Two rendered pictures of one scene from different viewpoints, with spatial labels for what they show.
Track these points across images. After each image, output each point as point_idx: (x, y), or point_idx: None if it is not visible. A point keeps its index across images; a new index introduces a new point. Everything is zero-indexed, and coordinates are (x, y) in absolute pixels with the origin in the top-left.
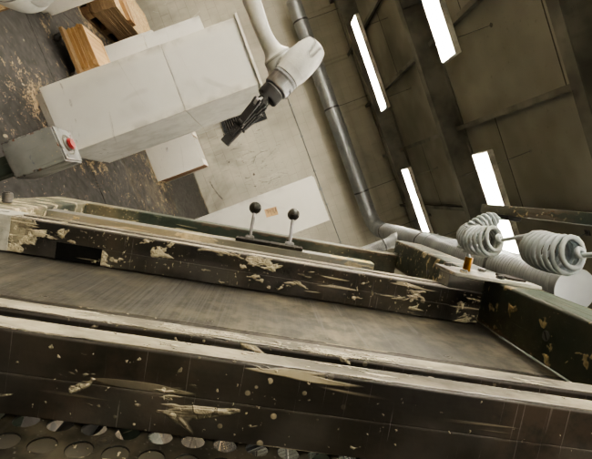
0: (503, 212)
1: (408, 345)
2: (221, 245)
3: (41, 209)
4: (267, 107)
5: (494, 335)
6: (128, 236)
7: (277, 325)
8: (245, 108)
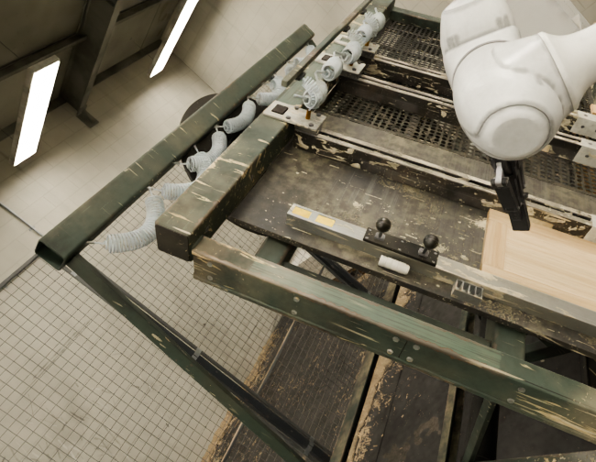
0: (298, 74)
1: (369, 133)
2: (459, 181)
3: None
4: (491, 160)
5: None
6: None
7: (425, 150)
8: (522, 163)
